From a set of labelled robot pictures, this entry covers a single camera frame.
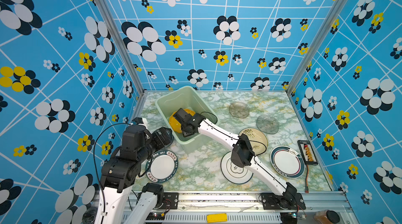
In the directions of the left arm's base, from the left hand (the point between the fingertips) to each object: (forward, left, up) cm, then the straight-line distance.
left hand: (167, 132), depth 65 cm
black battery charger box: (+3, -74, -27) cm, 78 cm away
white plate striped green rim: (-2, -62, -28) cm, 68 cm away
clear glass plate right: (+23, -57, -29) cm, 68 cm away
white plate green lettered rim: (-4, +8, -30) cm, 31 cm away
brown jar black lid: (-27, -66, -20) cm, 74 cm away
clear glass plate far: (+35, -40, -28) cm, 60 cm away
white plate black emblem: (-8, -31, -28) cm, 43 cm away
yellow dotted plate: (+9, -1, -8) cm, 12 cm away
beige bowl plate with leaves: (-6, -36, +4) cm, 37 cm away
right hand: (+19, -1, -22) cm, 29 cm away
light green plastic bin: (+36, -4, -17) cm, 39 cm away
